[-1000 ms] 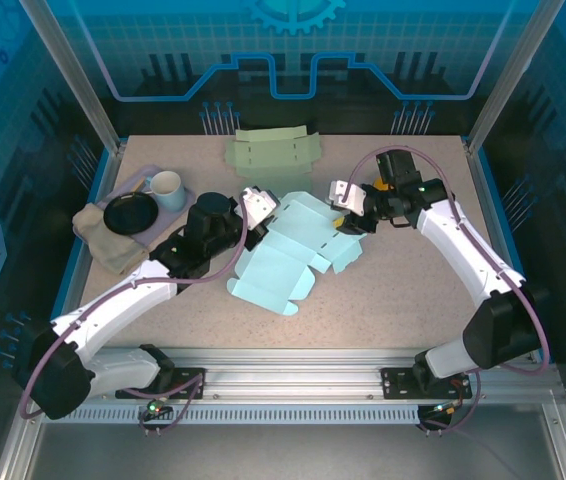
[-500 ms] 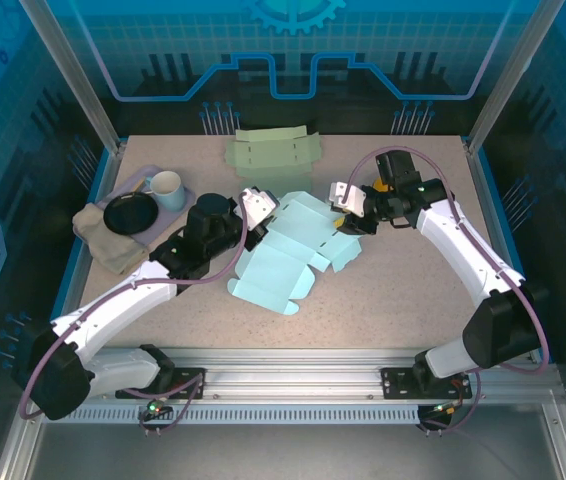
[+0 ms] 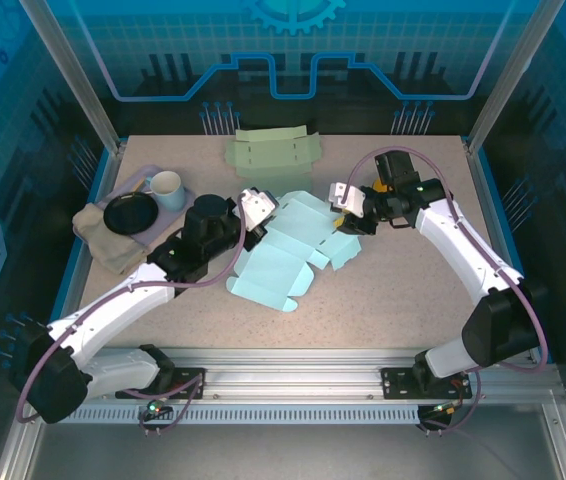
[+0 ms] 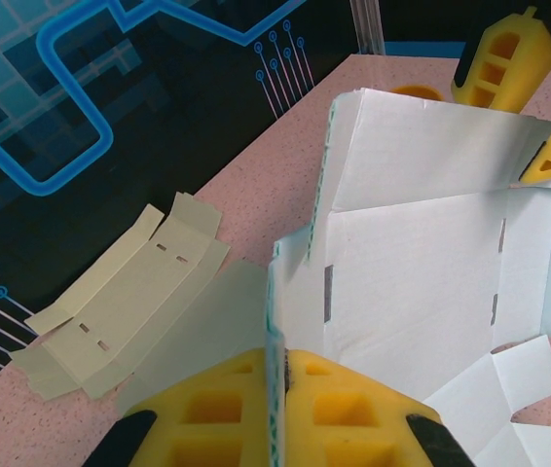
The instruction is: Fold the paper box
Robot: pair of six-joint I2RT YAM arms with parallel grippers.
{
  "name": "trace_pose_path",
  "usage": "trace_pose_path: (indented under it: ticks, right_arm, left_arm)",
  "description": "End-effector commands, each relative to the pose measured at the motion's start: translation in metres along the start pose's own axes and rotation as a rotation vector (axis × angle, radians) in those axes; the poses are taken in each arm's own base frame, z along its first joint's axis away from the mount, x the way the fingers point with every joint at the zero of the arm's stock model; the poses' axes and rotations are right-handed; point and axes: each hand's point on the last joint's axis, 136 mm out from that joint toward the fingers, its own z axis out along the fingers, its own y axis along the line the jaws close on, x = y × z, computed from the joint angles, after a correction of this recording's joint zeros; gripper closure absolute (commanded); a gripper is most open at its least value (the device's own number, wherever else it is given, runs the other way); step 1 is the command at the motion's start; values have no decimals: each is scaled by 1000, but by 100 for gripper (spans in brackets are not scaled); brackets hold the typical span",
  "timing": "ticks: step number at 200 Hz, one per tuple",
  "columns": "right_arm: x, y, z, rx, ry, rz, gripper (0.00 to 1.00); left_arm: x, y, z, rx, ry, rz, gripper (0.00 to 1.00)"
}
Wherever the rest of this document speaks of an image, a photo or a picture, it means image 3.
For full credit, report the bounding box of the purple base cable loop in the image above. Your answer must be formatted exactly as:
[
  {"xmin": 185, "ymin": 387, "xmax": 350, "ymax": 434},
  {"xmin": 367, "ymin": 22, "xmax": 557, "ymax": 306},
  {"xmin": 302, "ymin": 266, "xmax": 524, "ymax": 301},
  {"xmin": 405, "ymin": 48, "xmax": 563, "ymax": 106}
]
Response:
[
  {"xmin": 417, "ymin": 367, "xmax": 484, "ymax": 437},
  {"xmin": 135, "ymin": 372, "xmax": 209, "ymax": 437}
]

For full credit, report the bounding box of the aluminium mounting rail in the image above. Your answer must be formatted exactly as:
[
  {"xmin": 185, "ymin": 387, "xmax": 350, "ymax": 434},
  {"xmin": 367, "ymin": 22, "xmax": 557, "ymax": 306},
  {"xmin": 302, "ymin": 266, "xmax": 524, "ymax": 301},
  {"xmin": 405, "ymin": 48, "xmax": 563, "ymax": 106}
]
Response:
[{"xmin": 57, "ymin": 347, "xmax": 559, "ymax": 406}]

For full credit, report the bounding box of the light blue cup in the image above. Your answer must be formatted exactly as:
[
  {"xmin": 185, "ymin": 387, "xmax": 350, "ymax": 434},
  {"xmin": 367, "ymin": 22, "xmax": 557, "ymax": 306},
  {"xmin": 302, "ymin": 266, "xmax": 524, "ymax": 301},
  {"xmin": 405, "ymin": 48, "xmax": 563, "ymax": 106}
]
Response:
[{"xmin": 143, "ymin": 170, "xmax": 187, "ymax": 210}]

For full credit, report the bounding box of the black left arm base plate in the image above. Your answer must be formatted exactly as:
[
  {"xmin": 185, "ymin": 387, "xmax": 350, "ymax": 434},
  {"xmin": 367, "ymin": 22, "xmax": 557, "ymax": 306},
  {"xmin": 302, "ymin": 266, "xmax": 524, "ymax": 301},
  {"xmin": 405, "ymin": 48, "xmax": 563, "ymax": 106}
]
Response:
[{"xmin": 115, "ymin": 367, "xmax": 207, "ymax": 401}]

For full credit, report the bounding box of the lavender plastic tray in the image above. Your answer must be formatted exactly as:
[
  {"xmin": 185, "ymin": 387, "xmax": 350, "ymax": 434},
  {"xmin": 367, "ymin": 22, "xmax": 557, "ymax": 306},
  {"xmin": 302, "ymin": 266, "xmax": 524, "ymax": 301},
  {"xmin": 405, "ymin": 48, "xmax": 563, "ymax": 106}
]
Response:
[{"xmin": 95, "ymin": 164, "xmax": 197, "ymax": 246}]

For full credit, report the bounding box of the blue table side panel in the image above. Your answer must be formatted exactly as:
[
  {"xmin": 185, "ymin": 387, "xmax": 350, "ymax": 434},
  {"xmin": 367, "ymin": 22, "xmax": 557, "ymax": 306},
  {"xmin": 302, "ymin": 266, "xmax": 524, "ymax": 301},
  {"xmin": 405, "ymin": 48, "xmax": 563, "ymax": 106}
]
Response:
[
  {"xmin": 472, "ymin": 147, "xmax": 554, "ymax": 364},
  {"xmin": 36, "ymin": 147, "xmax": 114, "ymax": 364}
]

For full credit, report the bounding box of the black round plate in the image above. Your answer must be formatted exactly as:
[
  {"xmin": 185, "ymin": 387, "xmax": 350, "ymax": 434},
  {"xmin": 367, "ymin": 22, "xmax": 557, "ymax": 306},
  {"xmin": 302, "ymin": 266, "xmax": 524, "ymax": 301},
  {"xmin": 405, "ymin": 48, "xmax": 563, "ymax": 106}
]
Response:
[{"xmin": 103, "ymin": 193, "xmax": 160, "ymax": 236}]

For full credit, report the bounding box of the light blue paper box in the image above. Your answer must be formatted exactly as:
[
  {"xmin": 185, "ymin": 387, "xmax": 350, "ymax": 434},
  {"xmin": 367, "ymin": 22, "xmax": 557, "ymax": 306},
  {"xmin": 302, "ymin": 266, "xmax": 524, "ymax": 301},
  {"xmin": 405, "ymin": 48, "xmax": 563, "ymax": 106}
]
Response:
[{"xmin": 226, "ymin": 189, "xmax": 364, "ymax": 314}]

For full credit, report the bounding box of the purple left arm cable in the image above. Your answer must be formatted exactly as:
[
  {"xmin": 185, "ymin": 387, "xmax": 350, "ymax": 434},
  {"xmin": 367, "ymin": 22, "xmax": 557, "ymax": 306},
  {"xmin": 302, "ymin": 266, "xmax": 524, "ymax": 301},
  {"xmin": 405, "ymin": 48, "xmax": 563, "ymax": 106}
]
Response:
[{"xmin": 15, "ymin": 197, "xmax": 252, "ymax": 426}]

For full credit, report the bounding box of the aluminium frame post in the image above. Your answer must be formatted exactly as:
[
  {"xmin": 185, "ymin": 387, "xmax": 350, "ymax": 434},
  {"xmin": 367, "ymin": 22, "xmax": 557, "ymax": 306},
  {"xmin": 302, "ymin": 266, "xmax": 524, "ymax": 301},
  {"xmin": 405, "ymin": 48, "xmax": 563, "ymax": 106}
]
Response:
[
  {"xmin": 465, "ymin": 0, "xmax": 566, "ymax": 156},
  {"xmin": 17, "ymin": 0, "xmax": 127, "ymax": 156}
]

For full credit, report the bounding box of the beige folded cloth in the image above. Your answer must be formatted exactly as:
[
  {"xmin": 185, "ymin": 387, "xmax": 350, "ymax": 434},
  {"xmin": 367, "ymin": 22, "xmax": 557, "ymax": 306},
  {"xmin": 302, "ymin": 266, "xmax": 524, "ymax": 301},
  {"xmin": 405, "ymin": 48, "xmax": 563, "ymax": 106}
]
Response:
[{"xmin": 72, "ymin": 202, "xmax": 152, "ymax": 275}]

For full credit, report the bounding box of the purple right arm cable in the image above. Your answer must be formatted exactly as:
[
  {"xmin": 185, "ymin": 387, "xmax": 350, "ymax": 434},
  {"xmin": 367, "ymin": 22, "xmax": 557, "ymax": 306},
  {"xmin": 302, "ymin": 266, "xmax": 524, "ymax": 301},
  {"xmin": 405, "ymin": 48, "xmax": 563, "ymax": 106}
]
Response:
[{"xmin": 342, "ymin": 146, "xmax": 552, "ymax": 374}]

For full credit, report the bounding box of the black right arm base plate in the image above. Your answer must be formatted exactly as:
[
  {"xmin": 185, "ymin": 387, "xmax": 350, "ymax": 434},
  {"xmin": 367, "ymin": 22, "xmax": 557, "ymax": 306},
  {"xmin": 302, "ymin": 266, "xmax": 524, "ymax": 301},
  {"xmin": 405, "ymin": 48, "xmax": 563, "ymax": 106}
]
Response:
[{"xmin": 380, "ymin": 367, "xmax": 474, "ymax": 401}]

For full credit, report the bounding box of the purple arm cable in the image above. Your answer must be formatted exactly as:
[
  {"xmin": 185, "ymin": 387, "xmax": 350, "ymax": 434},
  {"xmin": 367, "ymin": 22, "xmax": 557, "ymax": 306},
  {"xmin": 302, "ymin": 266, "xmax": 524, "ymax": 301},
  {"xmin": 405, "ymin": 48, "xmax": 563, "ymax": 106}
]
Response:
[
  {"xmin": 15, "ymin": 197, "xmax": 252, "ymax": 426},
  {"xmin": 342, "ymin": 146, "xmax": 552, "ymax": 374}
]

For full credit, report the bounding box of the slotted white cable duct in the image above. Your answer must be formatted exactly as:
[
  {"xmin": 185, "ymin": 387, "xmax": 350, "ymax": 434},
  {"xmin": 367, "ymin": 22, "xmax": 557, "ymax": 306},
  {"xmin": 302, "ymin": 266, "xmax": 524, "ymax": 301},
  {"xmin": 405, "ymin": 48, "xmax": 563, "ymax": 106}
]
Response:
[{"xmin": 42, "ymin": 404, "xmax": 424, "ymax": 426}]

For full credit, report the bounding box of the light green paper box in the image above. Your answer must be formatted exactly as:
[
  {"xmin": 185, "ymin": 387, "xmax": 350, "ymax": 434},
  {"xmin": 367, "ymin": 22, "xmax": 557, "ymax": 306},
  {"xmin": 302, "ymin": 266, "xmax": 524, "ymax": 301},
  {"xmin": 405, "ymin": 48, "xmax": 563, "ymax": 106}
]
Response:
[{"xmin": 225, "ymin": 124, "xmax": 323, "ymax": 191}]

